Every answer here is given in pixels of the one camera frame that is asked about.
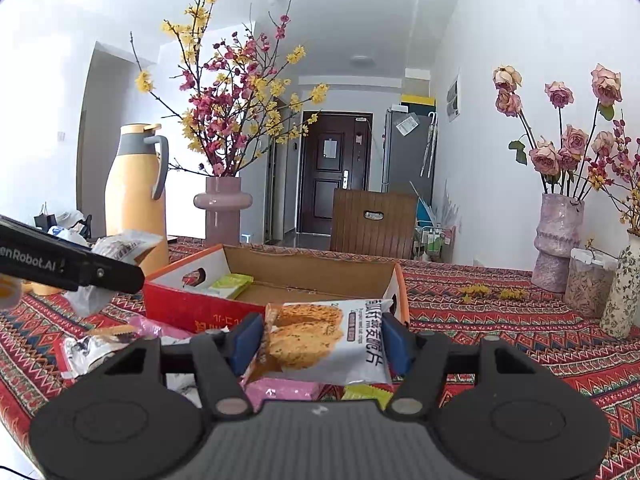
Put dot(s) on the white storage rack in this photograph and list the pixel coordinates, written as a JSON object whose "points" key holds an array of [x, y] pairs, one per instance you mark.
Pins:
{"points": [[435, 242]]}

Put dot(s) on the red and yellow berry branches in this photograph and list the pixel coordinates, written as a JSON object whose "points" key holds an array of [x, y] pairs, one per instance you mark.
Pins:
{"points": [[620, 160]]}

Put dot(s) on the pile of mixed packets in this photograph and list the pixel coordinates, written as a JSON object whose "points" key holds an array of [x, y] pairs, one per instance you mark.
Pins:
{"points": [[87, 350]]}

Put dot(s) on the dark brown door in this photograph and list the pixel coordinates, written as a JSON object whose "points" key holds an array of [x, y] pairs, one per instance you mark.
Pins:
{"points": [[320, 195]]}

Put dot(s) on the textured pink vase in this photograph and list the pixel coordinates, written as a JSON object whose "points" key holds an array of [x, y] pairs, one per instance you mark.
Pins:
{"points": [[555, 250]]}

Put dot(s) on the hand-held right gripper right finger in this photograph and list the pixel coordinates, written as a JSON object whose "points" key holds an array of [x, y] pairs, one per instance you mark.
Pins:
{"points": [[400, 347]]}

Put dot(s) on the red cardboard box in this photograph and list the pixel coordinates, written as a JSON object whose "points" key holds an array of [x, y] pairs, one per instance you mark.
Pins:
{"points": [[170, 305]]}

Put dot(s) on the hanging clear umbrella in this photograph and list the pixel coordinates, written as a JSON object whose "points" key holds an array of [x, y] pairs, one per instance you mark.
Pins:
{"points": [[430, 145]]}

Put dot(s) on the black bag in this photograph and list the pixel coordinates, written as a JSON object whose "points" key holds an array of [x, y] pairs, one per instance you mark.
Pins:
{"points": [[42, 222]]}

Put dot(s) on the glass jar with white lid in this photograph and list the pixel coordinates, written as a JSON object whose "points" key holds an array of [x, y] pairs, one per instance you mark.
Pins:
{"points": [[590, 290]]}

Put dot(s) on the yellow box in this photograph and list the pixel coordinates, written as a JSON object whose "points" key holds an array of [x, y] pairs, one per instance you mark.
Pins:
{"points": [[417, 98]]}

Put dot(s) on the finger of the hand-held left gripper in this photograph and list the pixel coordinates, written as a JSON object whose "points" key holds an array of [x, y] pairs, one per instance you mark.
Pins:
{"points": [[110, 275]]}

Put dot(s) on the smooth pink vase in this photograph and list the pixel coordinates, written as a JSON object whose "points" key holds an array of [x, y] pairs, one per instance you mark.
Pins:
{"points": [[222, 220]]}

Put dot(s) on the grey refrigerator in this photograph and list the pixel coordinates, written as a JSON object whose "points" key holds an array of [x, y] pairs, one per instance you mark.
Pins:
{"points": [[405, 160]]}

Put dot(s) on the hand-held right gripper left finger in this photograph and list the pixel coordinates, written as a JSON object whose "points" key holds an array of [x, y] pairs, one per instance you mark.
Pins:
{"points": [[247, 342]]}

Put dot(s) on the white plastic bag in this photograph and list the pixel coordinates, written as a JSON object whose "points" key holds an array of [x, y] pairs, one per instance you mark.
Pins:
{"points": [[75, 237]]}

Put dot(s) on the white cookie snack packet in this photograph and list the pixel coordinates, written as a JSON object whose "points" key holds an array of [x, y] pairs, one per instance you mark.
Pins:
{"points": [[320, 345]]}

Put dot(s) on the brown wooden chair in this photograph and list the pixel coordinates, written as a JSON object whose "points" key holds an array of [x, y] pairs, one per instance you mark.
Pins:
{"points": [[350, 230]]}

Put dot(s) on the pink snack packet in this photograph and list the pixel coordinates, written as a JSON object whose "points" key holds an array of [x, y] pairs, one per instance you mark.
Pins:
{"points": [[280, 390]]}

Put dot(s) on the yellow thermos jug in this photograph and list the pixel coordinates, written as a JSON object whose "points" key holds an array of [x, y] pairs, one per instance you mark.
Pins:
{"points": [[132, 200]]}

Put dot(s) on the round ceiling lamp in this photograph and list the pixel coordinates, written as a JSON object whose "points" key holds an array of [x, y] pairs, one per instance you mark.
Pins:
{"points": [[362, 60]]}

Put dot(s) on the pink and yellow blossom branches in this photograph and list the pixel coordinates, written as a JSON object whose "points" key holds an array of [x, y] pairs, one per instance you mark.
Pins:
{"points": [[225, 100]]}

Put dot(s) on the fallen yellow petals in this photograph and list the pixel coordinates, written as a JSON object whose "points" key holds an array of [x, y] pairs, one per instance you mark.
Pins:
{"points": [[512, 293]]}

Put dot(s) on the green snack packet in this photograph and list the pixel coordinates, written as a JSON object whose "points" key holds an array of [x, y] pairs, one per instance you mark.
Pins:
{"points": [[230, 286]]}

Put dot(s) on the dried pink roses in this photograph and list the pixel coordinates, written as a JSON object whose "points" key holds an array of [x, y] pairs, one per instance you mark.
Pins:
{"points": [[545, 157]]}

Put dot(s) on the floral patterned vase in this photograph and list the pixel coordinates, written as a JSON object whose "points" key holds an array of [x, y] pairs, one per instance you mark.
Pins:
{"points": [[622, 295]]}

